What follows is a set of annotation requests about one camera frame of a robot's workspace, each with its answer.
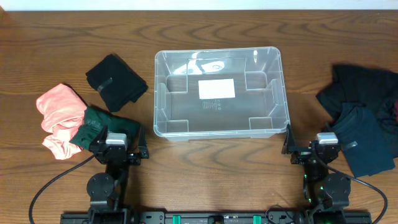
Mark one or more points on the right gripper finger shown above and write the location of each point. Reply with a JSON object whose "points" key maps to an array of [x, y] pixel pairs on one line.
{"points": [[289, 146], [345, 147]]}

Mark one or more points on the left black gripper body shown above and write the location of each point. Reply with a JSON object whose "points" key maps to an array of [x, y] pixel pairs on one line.
{"points": [[131, 156]]}

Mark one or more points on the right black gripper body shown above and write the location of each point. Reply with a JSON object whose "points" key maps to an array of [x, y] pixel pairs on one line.
{"points": [[302, 155]]}

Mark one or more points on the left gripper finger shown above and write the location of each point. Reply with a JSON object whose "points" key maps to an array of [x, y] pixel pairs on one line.
{"points": [[142, 144], [100, 139]]}

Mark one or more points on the dark navy shirt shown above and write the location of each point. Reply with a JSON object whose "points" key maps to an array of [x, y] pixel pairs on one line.
{"points": [[372, 155]]}

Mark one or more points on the dark green taped cloth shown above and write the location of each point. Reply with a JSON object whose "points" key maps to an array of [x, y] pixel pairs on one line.
{"points": [[95, 120]]}

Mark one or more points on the pink shirt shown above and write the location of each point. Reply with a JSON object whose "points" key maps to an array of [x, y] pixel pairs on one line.
{"points": [[63, 112]]}

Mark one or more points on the large black shirt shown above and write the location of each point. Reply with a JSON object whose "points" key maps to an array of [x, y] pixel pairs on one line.
{"points": [[369, 87]]}

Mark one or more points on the black cloth with tape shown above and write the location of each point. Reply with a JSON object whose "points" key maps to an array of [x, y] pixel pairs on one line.
{"points": [[116, 82]]}

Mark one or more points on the red plaid dark shirt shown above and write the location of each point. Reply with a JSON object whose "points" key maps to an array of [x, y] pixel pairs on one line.
{"points": [[387, 119]]}

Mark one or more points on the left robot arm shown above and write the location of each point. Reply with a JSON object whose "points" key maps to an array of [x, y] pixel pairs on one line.
{"points": [[107, 189]]}

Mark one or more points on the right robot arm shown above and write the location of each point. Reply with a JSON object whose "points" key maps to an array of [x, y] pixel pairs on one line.
{"points": [[327, 193]]}

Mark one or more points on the clear plastic storage container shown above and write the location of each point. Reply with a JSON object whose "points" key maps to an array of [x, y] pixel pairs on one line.
{"points": [[258, 110]]}

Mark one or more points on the white label in container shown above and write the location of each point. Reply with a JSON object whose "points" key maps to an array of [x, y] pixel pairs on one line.
{"points": [[216, 89]]}

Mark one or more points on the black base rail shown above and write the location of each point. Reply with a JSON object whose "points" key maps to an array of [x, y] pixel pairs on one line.
{"points": [[186, 218]]}

